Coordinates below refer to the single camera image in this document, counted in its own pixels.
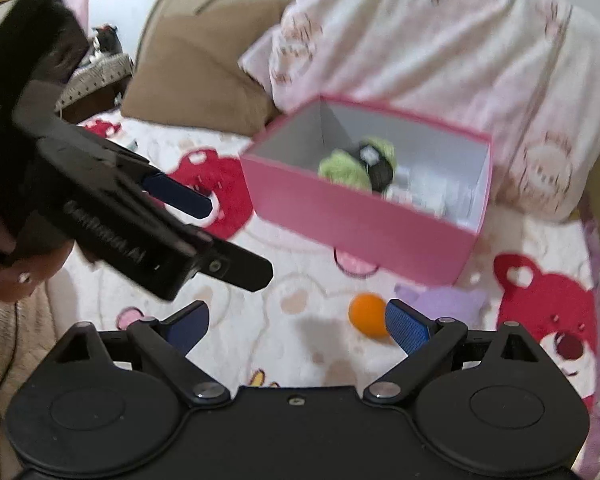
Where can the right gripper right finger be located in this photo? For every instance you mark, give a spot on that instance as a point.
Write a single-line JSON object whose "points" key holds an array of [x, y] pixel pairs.
{"points": [[429, 346]]}

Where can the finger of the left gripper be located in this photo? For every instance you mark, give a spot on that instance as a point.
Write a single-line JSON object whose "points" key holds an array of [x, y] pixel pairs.
{"points": [[166, 190]]}

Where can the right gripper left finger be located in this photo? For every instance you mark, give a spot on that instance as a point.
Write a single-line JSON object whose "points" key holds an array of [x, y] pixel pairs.
{"points": [[164, 346]]}

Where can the small white tissue pack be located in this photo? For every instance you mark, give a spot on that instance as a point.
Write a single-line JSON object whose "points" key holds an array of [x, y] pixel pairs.
{"points": [[431, 193]]}

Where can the green yarn ball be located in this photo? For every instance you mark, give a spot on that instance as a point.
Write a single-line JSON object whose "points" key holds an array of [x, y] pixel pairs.
{"points": [[369, 166]]}

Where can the person's left hand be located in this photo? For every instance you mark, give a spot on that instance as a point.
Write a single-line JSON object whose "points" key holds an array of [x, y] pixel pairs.
{"points": [[21, 277]]}

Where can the purple plush toy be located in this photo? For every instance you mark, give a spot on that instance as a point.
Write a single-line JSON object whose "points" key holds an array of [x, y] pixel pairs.
{"points": [[445, 302]]}

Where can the orange makeup sponge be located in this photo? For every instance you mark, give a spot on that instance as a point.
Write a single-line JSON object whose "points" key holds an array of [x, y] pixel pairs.
{"points": [[367, 314]]}

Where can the polka dot storage basket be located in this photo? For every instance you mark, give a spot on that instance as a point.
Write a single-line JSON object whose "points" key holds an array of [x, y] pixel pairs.
{"points": [[108, 69]]}

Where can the white red bear blanket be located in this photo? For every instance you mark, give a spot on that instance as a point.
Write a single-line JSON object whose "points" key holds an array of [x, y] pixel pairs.
{"points": [[296, 332]]}

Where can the brown pillow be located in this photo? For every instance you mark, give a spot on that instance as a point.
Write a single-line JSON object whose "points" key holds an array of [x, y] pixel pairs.
{"points": [[189, 75]]}

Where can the pink cardboard box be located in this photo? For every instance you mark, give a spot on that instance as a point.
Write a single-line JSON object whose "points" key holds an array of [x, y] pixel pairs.
{"points": [[280, 170]]}

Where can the pink bunny print quilt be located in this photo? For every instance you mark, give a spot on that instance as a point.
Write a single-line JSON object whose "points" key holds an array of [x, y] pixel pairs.
{"points": [[525, 72]]}

